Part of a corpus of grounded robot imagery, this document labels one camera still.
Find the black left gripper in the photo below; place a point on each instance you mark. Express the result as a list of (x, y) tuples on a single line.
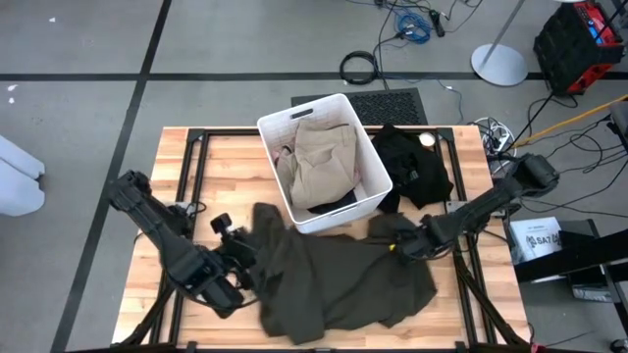
[(238, 255)]

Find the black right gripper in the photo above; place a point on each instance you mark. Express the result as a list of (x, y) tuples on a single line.
[(422, 240)]

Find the black garment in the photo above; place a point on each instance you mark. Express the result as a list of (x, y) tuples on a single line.
[(412, 171)]

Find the dark blue garment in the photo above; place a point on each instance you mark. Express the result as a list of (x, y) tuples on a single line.
[(338, 205)]

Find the dark olive hoodie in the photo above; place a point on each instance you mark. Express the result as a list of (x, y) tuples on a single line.
[(333, 284)]

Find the beige trousers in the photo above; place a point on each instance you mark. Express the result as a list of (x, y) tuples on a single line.
[(319, 166)]

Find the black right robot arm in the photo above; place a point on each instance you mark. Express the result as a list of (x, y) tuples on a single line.
[(490, 201)]

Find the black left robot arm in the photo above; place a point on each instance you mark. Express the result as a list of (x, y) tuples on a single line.
[(172, 245)]

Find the small white round object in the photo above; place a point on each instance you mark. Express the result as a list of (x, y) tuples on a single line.
[(427, 139)]

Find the white printed box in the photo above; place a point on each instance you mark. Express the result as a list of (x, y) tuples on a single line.
[(535, 237)]

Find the white power strip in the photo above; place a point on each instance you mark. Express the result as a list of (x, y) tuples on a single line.
[(495, 142)]

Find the white perforated plastic basket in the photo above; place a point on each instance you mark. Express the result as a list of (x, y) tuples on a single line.
[(272, 130)]

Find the black perforated floor mat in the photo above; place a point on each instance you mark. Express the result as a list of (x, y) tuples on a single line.
[(392, 105)]

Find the grey round-base floor stand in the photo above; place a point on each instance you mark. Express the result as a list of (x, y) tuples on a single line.
[(498, 66)]

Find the black power strip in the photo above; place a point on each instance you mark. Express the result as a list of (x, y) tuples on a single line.
[(436, 24)]

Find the white bulky object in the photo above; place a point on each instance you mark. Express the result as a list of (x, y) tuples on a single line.
[(17, 186)]

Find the red and black equipment case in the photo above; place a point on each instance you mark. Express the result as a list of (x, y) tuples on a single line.
[(564, 49)]

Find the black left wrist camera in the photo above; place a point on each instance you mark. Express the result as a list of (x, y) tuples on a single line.
[(222, 224)]

